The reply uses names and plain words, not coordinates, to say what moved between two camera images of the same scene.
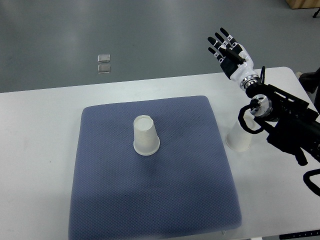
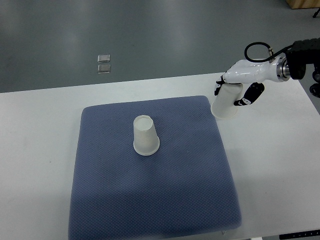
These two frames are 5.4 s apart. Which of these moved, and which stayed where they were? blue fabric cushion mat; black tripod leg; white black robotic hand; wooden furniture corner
Moved: white black robotic hand
Stayed: black tripod leg; wooden furniture corner; blue fabric cushion mat
